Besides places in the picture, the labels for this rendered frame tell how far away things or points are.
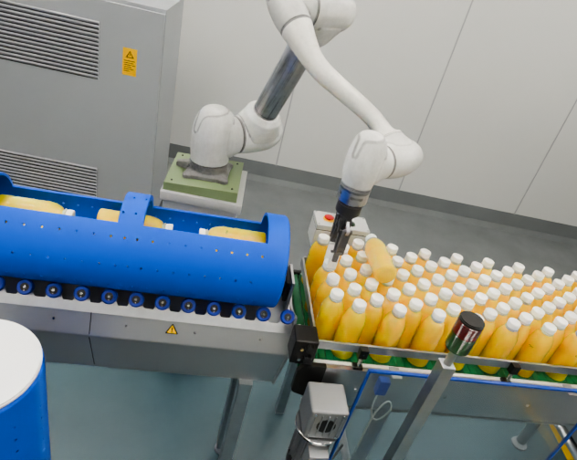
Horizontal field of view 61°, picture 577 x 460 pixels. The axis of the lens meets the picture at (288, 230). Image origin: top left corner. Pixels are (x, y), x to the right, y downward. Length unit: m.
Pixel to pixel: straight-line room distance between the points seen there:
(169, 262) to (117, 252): 0.14
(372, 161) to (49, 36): 2.11
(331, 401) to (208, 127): 1.07
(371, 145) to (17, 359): 0.98
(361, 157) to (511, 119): 3.36
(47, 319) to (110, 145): 1.71
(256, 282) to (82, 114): 1.97
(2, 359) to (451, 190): 4.07
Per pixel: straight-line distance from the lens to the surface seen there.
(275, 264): 1.36
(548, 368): 1.82
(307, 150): 4.32
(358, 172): 1.34
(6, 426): 1.24
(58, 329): 1.58
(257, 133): 1.98
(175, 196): 1.94
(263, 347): 1.56
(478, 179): 4.76
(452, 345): 1.31
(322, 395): 1.48
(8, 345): 1.29
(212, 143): 1.91
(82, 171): 3.25
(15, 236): 1.42
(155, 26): 2.83
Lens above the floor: 1.96
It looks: 32 degrees down
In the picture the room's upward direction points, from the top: 15 degrees clockwise
